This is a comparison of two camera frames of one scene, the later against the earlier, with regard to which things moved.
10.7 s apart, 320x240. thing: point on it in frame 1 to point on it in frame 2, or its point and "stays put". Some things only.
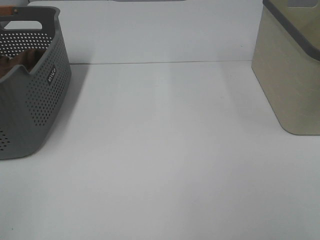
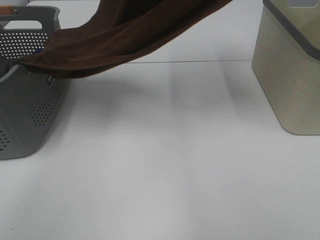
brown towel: [28, 59] to [119, 31]
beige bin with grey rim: [286, 60] stays put
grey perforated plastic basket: [35, 76] stays put
